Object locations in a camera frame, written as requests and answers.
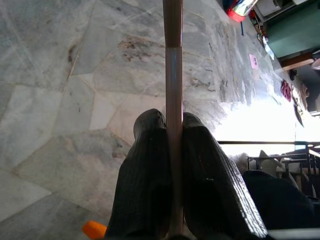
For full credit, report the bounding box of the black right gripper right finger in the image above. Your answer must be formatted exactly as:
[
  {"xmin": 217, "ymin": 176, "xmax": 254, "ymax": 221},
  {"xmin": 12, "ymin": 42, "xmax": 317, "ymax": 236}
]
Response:
[{"xmin": 181, "ymin": 111, "xmax": 270, "ymax": 240}]

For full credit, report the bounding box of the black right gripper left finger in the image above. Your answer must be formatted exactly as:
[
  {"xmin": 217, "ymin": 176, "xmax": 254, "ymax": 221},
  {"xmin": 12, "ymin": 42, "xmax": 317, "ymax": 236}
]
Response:
[{"xmin": 106, "ymin": 108, "xmax": 173, "ymax": 240}]

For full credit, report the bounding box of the pink clothes hanger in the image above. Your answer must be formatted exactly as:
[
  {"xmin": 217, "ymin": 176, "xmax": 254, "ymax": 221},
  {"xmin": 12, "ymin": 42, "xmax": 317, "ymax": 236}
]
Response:
[{"xmin": 162, "ymin": 0, "xmax": 186, "ymax": 240}]

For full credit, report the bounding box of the black metal clothes rack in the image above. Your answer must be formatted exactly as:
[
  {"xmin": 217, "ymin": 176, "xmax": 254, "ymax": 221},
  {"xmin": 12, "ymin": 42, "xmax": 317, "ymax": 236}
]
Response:
[{"xmin": 217, "ymin": 140, "xmax": 320, "ymax": 201}]

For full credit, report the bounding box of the orange t-shirt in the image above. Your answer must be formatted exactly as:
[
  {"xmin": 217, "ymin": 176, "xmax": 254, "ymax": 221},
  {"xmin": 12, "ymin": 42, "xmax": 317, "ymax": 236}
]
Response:
[{"xmin": 81, "ymin": 220, "xmax": 108, "ymax": 240}]

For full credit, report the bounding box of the black garment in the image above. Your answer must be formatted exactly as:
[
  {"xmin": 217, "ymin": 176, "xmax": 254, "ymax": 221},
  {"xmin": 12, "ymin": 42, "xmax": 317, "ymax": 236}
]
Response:
[{"xmin": 242, "ymin": 169, "xmax": 320, "ymax": 231}]

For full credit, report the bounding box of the pale floor rag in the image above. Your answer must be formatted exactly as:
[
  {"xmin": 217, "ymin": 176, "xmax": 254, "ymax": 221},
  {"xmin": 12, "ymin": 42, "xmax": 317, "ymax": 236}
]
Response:
[{"xmin": 292, "ymin": 84, "xmax": 310, "ymax": 128}]

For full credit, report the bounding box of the magenta cloth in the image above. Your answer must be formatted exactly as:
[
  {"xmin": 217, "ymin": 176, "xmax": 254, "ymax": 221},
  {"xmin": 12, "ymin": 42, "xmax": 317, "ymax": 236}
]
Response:
[{"xmin": 280, "ymin": 80, "xmax": 293, "ymax": 103}]

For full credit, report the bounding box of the pink paper slip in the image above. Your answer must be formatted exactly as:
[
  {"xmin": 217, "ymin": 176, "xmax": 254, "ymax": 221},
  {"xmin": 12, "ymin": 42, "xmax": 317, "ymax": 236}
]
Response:
[{"xmin": 248, "ymin": 53, "xmax": 259, "ymax": 69}]

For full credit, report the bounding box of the green cabinet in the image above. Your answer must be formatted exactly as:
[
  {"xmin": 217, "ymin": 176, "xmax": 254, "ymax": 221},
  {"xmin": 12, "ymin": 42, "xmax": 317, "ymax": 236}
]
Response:
[{"xmin": 264, "ymin": 2, "xmax": 320, "ymax": 60}]

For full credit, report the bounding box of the red and blue backpack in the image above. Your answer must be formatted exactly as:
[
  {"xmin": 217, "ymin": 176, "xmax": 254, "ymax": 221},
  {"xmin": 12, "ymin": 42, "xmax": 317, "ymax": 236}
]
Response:
[{"xmin": 222, "ymin": 0, "xmax": 260, "ymax": 23}]

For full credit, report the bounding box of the grey plastic drawer unit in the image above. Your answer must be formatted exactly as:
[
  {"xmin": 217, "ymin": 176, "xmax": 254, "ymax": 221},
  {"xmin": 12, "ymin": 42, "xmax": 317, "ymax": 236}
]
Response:
[{"xmin": 252, "ymin": 0, "xmax": 305, "ymax": 23}]

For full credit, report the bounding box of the brown wooden post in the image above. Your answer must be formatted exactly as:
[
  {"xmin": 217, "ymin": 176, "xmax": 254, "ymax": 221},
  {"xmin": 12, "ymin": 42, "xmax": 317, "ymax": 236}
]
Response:
[{"xmin": 281, "ymin": 58, "xmax": 315, "ymax": 72}]

